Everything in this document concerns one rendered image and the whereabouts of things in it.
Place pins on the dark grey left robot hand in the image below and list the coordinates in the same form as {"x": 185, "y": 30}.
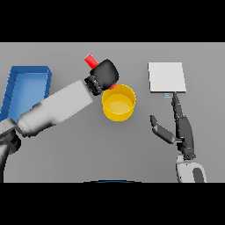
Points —
{"x": 105, "y": 73}

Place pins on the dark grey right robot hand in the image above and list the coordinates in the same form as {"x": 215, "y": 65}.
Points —
{"x": 184, "y": 129}

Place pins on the red beaker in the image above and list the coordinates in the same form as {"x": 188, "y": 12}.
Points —
{"x": 91, "y": 60}

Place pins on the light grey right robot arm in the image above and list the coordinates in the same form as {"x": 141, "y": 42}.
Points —
{"x": 190, "y": 172}

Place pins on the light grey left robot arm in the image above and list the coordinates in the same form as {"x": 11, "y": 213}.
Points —
{"x": 55, "y": 109}

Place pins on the yellow bowl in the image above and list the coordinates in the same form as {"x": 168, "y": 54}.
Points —
{"x": 118, "y": 104}

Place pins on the pale square measuring scale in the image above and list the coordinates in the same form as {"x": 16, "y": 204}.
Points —
{"x": 167, "y": 77}

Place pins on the blue tray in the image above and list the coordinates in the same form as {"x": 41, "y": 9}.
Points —
{"x": 26, "y": 88}

